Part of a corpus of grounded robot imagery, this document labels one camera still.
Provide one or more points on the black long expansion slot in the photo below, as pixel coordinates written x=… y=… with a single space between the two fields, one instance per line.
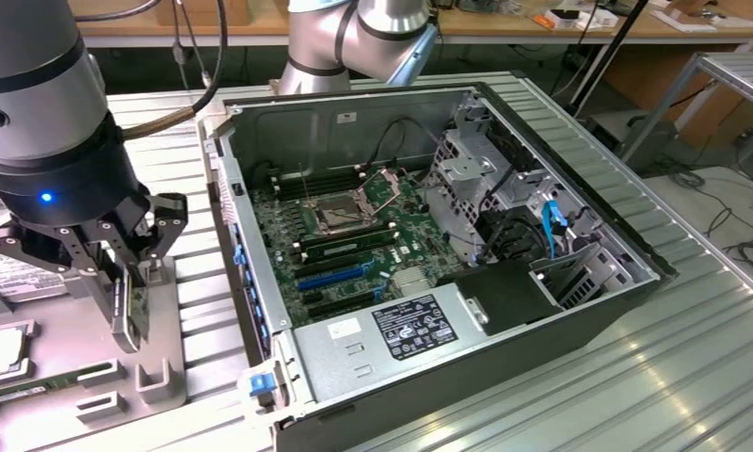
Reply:
x=336 y=266
x=339 y=297
x=342 y=311

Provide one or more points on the CPU socket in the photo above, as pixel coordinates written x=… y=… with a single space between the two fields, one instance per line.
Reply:
x=339 y=214

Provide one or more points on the thin metal locking lever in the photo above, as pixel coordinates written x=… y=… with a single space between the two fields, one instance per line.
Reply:
x=304 y=183

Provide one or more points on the metal slat table frame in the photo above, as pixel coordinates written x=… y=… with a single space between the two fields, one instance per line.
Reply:
x=738 y=70

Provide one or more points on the small cardboard box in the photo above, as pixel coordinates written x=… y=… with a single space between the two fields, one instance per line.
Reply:
x=696 y=5

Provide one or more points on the grey power supply unit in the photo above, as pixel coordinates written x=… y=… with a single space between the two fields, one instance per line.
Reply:
x=339 y=367

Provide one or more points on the black equipment box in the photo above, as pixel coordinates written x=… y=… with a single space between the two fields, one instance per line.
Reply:
x=647 y=141

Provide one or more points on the grey parts rack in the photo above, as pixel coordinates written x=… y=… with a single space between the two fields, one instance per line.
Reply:
x=69 y=376

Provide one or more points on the wooden desk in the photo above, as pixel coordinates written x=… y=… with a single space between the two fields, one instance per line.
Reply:
x=251 y=30

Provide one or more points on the green RAM stick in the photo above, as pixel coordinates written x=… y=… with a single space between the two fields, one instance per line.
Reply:
x=25 y=388
x=351 y=249

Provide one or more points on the perforated silver disk bay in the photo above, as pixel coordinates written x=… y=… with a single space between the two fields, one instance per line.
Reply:
x=596 y=273

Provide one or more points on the green motherboard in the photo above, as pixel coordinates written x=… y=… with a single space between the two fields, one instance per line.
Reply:
x=408 y=230

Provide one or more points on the black small device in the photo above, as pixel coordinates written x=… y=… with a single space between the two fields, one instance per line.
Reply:
x=568 y=14

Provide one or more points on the blue case latch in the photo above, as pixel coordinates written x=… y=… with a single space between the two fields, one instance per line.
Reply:
x=260 y=383

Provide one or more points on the silver disk bay cage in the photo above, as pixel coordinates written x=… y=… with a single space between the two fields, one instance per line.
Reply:
x=458 y=188

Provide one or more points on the metal socket cover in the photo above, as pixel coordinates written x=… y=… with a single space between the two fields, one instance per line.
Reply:
x=396 y=188

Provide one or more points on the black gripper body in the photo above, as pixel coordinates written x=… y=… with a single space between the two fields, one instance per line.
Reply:
x=69 y=183

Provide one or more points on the black tripod pole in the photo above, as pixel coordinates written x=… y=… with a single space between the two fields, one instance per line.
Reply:
x=611 y=52

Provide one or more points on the hard disk drive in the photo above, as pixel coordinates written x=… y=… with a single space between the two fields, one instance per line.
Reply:
x=12 y=282

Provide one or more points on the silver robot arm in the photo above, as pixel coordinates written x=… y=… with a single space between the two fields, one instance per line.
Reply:
x=31 y=94

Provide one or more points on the silver chipset heatsink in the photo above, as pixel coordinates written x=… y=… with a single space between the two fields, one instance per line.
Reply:
x=411 y=280

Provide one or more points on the orange white small box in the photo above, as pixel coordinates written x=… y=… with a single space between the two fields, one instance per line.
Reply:
x=550 y=21

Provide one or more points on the brown wooden panel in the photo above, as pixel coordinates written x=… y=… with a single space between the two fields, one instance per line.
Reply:
x=652 y=80

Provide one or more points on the Nvidia graphics card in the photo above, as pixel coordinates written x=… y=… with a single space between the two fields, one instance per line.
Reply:
x=127 y=329

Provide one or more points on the black RAM slot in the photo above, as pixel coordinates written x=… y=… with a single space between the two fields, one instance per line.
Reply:
x=320 y=188
x=322 y=192
x=316 y=179
x=318 y=183

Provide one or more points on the black PC case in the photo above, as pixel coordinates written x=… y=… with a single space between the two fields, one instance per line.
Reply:
x=415 y=414

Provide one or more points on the white paper stack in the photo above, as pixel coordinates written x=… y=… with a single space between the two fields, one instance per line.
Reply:
x=684 y=22

